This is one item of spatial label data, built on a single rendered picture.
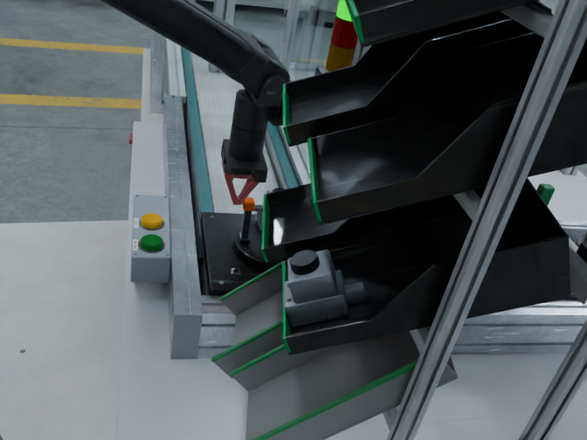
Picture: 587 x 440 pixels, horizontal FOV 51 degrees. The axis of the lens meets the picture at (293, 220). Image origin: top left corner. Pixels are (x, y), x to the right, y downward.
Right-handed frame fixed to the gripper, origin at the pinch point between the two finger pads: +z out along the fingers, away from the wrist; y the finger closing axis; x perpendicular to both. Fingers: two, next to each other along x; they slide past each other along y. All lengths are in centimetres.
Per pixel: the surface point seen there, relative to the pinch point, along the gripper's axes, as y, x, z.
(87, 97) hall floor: 288, 49, 108
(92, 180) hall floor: 186, 38, 108
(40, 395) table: -23.8, 29.5, 21.8
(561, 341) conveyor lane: -16, -64, 18
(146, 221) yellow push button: 7.4, 15.1, 10.4
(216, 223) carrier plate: 8.1, 1.9, 10.5
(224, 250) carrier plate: -0.6, 1.2, 10.4
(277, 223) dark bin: -24.9, -1.0, -12.1
